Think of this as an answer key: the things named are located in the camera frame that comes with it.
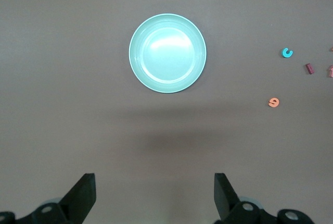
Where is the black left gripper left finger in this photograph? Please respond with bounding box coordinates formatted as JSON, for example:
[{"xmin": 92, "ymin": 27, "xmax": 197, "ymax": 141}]
[{"xmin": 0, "ymin": 173, "xmax": 97, "ymax": 224}]

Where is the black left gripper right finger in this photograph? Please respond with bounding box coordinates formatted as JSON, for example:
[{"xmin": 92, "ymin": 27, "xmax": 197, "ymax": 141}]
[{"xmin": 214, "ymin": 173, "xmax": 313, "ymax": 224}]

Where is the teal letter c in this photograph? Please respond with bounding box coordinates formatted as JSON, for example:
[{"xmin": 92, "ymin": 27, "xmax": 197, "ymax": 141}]
[{"xmin": 281, "ymin": 47, "xmax": 294, "ymax": 59}]

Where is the brown table cover sheet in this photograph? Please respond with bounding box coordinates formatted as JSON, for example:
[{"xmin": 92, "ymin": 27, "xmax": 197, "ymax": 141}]
[{"xmin": 0, "ymin": 0, "xmax": 333, "ymax": 224}]

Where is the green plate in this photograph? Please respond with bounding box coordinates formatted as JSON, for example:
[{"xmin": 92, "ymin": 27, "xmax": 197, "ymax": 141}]
[{"xmin": 129, "ymin": 13, "xmax": 208, "ymax": 94}]

